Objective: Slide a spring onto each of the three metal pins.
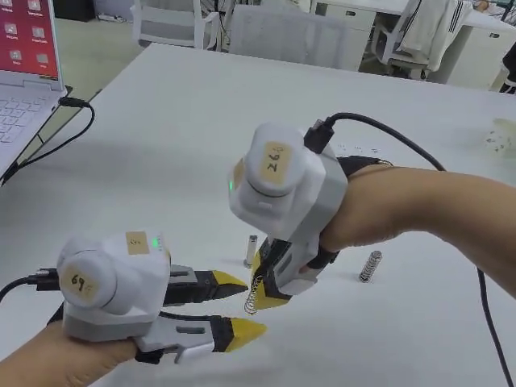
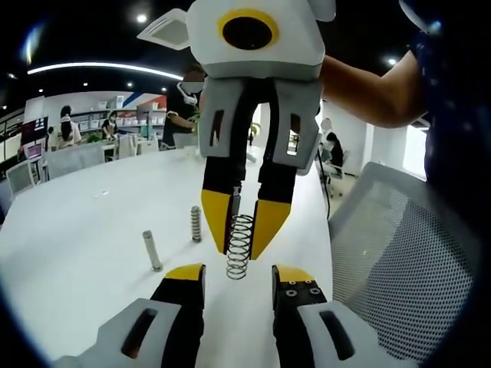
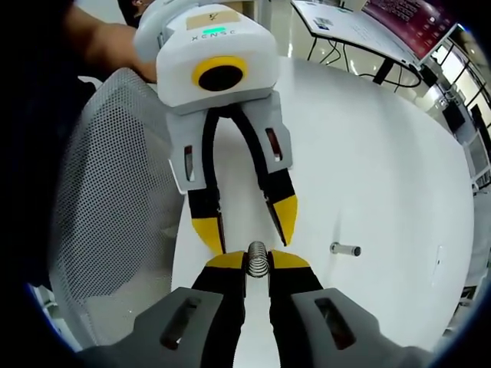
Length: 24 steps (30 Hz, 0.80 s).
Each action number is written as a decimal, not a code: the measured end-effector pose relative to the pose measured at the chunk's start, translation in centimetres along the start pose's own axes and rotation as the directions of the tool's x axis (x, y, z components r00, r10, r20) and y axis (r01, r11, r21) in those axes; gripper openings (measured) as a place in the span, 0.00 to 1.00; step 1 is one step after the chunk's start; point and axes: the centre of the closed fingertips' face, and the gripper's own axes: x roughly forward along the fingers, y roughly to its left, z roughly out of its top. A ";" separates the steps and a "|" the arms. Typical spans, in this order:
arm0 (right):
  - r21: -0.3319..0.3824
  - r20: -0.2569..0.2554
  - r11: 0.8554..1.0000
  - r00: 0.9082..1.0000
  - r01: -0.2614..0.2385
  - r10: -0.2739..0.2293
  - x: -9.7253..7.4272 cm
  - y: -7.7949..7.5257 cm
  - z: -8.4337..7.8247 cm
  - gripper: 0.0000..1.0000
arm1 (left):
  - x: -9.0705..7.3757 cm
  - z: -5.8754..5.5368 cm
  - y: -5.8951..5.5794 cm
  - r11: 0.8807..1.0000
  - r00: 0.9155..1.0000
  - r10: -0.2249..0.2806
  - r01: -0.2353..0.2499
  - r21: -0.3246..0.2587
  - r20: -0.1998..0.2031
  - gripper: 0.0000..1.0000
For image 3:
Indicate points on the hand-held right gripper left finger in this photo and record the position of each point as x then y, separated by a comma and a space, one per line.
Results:
215, 291

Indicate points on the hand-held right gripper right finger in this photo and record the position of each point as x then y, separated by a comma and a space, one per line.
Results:
299, 291

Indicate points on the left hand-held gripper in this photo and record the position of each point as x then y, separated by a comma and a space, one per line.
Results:
215, 61

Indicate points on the small metal coil spring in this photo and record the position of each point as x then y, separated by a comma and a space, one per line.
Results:
258, 260

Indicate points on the short metal pin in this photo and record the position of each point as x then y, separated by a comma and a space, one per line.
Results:
345, 249

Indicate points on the person's left forearm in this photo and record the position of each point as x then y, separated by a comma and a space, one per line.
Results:
103, 42

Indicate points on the white mesh office chair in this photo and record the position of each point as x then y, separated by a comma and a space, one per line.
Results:
115, 214

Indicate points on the white office desk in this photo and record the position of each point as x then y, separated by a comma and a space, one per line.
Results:
356, 34

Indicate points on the computer monitor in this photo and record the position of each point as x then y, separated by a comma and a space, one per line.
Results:
412, 27

